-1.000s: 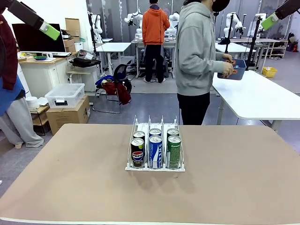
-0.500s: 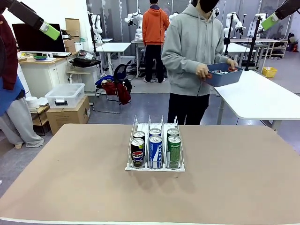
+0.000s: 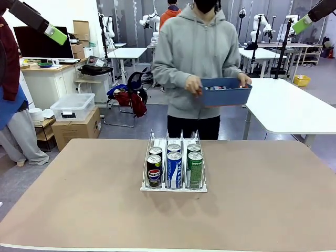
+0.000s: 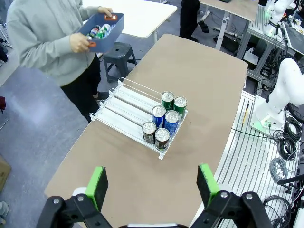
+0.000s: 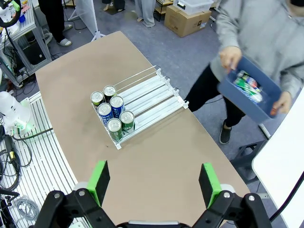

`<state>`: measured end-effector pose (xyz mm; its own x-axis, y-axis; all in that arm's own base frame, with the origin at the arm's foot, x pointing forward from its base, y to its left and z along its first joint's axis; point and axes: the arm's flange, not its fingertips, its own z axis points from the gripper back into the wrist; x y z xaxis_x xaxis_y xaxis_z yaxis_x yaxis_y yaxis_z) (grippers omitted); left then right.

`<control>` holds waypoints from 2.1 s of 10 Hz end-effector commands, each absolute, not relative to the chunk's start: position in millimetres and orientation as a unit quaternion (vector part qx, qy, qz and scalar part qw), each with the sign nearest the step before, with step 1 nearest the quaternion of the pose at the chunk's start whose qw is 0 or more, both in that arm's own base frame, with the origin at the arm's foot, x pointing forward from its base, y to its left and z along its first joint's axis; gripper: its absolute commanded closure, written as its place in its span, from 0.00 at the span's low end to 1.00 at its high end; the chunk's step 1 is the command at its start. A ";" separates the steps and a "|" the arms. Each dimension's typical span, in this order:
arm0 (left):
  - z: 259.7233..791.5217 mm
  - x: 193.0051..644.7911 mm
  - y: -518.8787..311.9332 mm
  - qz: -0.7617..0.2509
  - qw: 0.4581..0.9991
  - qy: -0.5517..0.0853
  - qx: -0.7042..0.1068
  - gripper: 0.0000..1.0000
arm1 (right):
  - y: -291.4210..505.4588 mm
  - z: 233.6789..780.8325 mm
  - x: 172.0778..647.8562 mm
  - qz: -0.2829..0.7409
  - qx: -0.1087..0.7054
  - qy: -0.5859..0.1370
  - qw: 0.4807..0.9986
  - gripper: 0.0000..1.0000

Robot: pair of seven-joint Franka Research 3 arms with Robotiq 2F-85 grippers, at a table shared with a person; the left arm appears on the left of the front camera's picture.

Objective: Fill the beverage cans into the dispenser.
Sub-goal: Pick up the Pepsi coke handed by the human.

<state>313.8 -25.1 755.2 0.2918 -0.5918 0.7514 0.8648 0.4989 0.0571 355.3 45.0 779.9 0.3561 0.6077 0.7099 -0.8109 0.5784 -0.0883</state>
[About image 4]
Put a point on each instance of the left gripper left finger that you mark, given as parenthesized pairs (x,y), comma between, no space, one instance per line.
(97,187)

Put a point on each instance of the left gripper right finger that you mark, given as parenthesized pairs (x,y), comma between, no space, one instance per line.
(206,187)

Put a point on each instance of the blue plastic bin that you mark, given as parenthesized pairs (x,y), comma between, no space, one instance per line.
(111,38)

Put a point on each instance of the black Pepsi can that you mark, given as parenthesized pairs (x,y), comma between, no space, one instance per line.
(95,31)
(148,136)
(162,142)

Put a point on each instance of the green Chilsung cider can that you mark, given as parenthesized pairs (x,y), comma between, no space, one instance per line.
(104,31)

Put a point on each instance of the person's left forearm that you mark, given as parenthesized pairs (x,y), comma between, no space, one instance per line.
(90,10)

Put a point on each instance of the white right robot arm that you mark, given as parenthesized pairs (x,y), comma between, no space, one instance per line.
(285,88)

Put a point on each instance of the person's right forearm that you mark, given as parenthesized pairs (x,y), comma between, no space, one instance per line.
(52,47)

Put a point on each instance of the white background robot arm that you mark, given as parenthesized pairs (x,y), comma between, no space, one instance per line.
(280,9)

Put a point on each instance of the person's right hand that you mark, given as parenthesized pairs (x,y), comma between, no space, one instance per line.
(79,42)

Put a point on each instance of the person's left hand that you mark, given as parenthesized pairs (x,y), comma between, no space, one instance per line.
(105,10)

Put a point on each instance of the white slatted robot platform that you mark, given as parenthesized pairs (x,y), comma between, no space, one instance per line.
(247,161)

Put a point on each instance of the blue Pocari Sweat can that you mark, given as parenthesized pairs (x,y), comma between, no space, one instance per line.
(171,127)
(158,120)

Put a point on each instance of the yellow black pencil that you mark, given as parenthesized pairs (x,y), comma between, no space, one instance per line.
(245,115)

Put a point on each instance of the green Sprite can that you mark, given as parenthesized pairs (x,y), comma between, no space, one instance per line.
(180,109)
(166,104)

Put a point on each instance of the brown cardboard box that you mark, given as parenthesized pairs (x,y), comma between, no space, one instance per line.
(4,173)

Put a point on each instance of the grey plastic stool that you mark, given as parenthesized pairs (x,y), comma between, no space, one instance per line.
(120,53)

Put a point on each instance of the person in black clothes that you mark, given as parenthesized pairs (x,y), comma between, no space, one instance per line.
(188,16)

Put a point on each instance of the person in grey hoodie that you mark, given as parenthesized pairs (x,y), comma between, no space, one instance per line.
(35,26)

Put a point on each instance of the black flat panel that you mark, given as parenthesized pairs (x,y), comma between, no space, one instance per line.
(295,39)

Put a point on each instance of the white rounded table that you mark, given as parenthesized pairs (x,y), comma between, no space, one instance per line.
(142,16)

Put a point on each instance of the wooden top height-adjustable table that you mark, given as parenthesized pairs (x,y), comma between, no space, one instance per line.
(237,8)

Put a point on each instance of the aluminium frame workbench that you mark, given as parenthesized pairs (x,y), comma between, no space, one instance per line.
(259,26)

